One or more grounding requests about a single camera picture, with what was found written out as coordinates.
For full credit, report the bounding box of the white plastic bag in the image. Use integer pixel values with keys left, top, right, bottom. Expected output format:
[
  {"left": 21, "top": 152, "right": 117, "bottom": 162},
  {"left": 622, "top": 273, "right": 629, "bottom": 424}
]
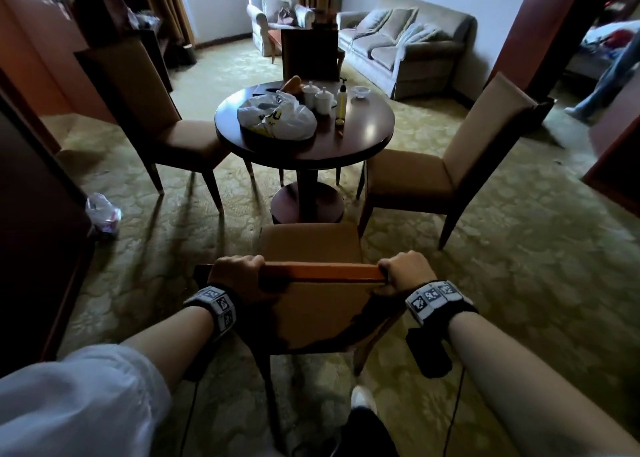
[{"left": 236, "top": 91, "right": 319, "bottom": 142}]

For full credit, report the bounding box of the clear plastic bag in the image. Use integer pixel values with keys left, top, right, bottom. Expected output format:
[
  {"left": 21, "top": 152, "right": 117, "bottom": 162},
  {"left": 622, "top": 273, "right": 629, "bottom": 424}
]
[{"left": 84, "top": 192, "right": 123, "bottom": 238}]

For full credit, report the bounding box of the white shirt sleeve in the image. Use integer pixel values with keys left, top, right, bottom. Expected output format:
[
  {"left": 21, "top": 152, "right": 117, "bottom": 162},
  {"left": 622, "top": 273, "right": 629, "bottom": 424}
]
[{"left": 0, "top": 344, "right": 174, "bottom": 457}]

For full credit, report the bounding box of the dark wooden cabinet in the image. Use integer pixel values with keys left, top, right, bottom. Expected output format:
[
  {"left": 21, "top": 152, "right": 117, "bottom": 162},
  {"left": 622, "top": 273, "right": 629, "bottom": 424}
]
[{"left": 0, "top": 96, "right": 97, "bottom": 378}]

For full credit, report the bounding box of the black trouser leg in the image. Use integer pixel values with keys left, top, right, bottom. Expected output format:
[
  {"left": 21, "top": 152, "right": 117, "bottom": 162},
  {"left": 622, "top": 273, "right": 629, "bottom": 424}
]
[{"left": 327, "top": 407, "right": 401, "bottom": 457}]

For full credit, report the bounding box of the person's right forearm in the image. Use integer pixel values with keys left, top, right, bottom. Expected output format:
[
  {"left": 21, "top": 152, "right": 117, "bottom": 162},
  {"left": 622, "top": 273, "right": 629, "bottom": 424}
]
[{"left": 446, "top": 311, "right": 640, "bottom": 457}]

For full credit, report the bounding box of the reddish wooden coffee table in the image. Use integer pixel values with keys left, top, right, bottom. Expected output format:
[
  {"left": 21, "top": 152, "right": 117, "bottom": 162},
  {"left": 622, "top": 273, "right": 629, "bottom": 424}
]
[{"left": 267, "top": 29, "right": 286, "bottom": 65}]

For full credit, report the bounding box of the grey armchair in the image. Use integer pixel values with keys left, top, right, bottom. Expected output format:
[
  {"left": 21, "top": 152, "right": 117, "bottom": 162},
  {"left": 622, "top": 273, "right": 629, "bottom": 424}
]
[{"left": 246, "top": 0, "right": 316, "bottom": 57}]

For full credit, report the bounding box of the black waste bin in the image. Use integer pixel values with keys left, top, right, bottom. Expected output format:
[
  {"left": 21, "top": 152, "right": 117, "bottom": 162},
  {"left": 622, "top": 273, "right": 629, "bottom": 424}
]
[{"left": 169, "top": 44, "right": 197, "bottom": 68}]

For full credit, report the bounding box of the grey three-seat sofa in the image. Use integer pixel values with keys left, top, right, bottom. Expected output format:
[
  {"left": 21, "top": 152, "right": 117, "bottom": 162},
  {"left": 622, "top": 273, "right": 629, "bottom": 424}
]
[{"left": 336, "top": 0, "right": 477, "bottom": 100}]

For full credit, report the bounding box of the grey armchair cushion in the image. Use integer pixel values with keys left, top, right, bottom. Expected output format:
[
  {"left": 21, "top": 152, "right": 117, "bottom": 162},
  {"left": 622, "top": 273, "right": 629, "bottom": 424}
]
[{"left": 261, "top": 0, "right": 294, "bottom": 23}]

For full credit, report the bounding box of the white shoe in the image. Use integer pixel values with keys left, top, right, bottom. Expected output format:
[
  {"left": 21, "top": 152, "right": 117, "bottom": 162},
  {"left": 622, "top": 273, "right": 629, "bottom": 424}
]
[{"left": 350, "top": 385, "right": 379, "bottom": 415}]

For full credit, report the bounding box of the pale folded blanket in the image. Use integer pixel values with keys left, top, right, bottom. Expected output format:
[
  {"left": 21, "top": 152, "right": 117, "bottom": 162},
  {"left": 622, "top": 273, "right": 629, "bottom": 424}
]
[{"left": 397, "top": 22, "right": 451, "bottom": 45}]

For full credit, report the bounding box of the white marker wrist band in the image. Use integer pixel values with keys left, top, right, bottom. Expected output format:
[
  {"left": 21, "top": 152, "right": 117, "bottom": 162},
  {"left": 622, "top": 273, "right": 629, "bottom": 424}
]
[
  {"left": 183, "top": 284, "right": 239, "bottom": 341},
  {"left": 404, "top": 280, "right": 479, "bottom": 328}
]

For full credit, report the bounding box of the black cable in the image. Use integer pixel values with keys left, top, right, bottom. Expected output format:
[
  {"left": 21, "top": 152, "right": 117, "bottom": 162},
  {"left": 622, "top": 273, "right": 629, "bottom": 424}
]
[
  {"left": 442, "top": 366, "right": 467, "bottom": 457},
  {"left": 178, "top": 371, "right": 202, "bottom": 457}
]

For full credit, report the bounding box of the grey sofa cushion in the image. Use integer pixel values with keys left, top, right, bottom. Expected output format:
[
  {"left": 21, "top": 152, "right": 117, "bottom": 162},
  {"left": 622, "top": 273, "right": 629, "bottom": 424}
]
[
  {"left": 378, "top": 7, "right": 419, "bottom": 40},
  {"left": 354, "top": 9, "right": 392, "bottom": 35}
]

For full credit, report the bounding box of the bed with white sheet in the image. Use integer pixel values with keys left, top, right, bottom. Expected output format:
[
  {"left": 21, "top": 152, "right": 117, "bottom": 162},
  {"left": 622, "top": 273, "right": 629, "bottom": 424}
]
[{"left": 565, "top": 19, "right": 640, "bottom": 80}]

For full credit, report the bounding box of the person's left hand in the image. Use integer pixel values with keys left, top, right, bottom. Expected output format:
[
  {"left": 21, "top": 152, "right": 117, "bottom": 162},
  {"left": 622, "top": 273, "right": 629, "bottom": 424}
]
[{"left": 207, "top": 255, "right": 282, "bottom": 306}]

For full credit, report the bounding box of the person's left forearm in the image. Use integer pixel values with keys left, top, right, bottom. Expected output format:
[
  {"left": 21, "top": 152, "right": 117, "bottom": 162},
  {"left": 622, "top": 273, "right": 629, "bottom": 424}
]
[{"left": 121, "top": 306, "right": 217, "bottom": 393}]

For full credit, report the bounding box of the person's right hand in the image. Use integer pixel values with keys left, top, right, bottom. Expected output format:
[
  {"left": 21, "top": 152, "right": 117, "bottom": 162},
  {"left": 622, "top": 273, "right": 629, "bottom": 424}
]
[{"left": 377, "top": 251, "right": 439, "bottom": 296}]

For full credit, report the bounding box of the yellow pump bottle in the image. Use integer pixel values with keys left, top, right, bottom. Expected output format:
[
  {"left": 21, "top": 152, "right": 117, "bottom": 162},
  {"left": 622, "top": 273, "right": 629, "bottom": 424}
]
[{"left": 335, "top": 77, "right": 349, "bottom": 127}]

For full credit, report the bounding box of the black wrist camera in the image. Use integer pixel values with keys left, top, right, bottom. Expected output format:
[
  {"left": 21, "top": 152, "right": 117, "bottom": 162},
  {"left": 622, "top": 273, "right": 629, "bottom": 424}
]
[{"left": 405, "top": 321, "right": 454, "bottom": 379}]

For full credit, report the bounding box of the round dark wooden table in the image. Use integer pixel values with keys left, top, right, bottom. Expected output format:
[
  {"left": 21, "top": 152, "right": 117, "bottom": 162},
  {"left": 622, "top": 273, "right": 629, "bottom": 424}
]
[{"left": 214, "top": 80, "right": 396, "bottom": 225}]

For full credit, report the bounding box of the tan upholstered wooden chair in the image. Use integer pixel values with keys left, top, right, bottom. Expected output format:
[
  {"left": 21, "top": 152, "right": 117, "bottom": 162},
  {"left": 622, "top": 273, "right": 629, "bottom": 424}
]
[
  {"left": 278, "top": 26, "right": 347, "bottom": 187},
  {"left": 355, "top": 72, "right": 556, "bottom": 251},
  {"left": 75, "top": 37, "right": 257, "bottom": 216},
  {"left": 194, "top": 222, "right": 407, "bottom": 453}
]

